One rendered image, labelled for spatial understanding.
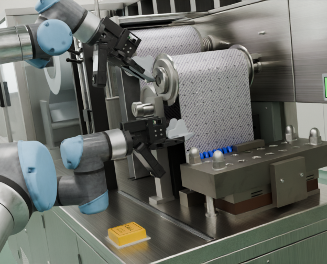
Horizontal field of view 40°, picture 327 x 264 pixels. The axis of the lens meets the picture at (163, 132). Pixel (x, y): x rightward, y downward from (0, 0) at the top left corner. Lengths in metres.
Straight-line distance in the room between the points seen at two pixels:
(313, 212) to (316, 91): 0.32
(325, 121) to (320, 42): 3.29
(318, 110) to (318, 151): 3.30
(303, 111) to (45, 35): 3.90
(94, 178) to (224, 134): 0.41
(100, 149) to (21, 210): 0.43
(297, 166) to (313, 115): 3.44
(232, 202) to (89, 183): 0.35
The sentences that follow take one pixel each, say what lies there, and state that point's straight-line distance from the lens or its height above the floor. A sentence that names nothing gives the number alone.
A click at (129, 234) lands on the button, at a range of 1.07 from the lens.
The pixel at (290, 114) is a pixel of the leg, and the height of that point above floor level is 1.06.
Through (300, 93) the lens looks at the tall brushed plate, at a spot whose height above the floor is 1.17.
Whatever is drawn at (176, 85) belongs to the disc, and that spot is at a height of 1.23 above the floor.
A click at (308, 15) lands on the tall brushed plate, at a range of 1.29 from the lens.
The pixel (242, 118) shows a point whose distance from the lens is 1.35.
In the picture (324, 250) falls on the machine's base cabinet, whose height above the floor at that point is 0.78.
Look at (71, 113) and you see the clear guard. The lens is 2.19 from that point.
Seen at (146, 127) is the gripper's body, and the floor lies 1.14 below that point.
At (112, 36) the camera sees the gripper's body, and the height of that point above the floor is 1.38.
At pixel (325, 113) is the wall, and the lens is 4.52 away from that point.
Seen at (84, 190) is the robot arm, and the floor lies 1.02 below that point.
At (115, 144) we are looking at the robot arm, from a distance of 1.12.
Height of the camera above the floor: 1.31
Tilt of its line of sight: 9 degrees down
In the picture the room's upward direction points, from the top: 7 degrees counter-clockwise
